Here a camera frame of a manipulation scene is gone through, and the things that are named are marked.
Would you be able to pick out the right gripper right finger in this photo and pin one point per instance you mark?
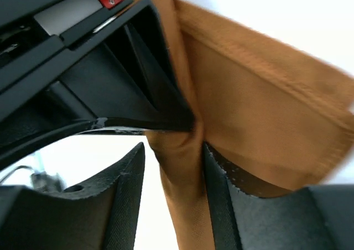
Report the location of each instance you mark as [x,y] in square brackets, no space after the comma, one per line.
[314,217]

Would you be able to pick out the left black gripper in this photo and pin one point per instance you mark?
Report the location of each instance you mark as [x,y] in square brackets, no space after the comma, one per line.
[41,15]

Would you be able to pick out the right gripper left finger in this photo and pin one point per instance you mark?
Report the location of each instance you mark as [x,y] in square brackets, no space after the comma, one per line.
[98,213]

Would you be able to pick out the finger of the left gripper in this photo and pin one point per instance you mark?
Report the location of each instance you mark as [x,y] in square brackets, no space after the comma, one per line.
[118,78]

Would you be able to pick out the orange cloth napkin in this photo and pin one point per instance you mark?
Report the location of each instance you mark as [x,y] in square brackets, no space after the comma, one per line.
[280,116]

